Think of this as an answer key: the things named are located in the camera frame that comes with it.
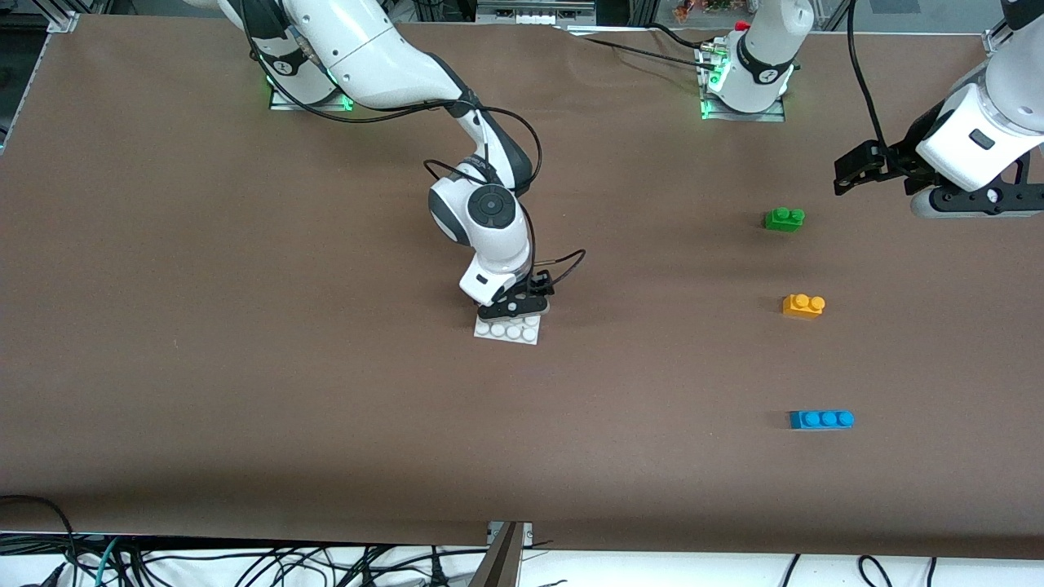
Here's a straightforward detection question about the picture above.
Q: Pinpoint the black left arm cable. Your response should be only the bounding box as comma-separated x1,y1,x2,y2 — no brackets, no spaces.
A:
845,0,890,152

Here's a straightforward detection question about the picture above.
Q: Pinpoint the black left camera bracket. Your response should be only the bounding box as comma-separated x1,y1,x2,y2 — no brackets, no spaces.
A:
930,180,1044,217

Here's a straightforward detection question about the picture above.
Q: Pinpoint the black right camera bracket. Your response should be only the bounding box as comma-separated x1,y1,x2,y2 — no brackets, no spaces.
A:
477,289,550,320

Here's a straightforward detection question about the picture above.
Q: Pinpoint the black camera bracket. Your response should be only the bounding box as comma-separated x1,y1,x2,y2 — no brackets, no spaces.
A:
477,289,550,320
930,180,1044,217

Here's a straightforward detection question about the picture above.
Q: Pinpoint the brown table cover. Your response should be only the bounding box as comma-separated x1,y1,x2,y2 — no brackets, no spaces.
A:
0,15,1044,562

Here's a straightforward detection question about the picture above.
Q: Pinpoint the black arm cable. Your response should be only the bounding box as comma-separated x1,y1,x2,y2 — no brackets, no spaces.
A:
845,0,890,152
241,0,586,286

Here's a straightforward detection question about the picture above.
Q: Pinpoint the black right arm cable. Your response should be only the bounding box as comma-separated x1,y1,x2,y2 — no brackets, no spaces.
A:
241,0,586,286

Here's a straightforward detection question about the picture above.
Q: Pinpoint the blue three-stud block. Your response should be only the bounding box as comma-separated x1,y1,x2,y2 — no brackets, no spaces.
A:
789,409,856,430

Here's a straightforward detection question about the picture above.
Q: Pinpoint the colourful background object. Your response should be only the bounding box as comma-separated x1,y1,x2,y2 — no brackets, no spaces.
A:
673,0,739,24

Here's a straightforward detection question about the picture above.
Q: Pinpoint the white studded base plate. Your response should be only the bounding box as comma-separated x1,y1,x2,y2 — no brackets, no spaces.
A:
475,312,542,346

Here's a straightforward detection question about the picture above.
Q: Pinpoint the white power strip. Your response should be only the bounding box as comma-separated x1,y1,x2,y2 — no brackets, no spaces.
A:
476,0,598,27

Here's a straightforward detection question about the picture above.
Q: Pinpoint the aluminium frame post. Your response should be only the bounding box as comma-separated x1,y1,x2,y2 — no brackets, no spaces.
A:
469,522,533,587

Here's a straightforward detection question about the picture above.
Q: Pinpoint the teal cable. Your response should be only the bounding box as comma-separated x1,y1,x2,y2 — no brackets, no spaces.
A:
93,536,120,587

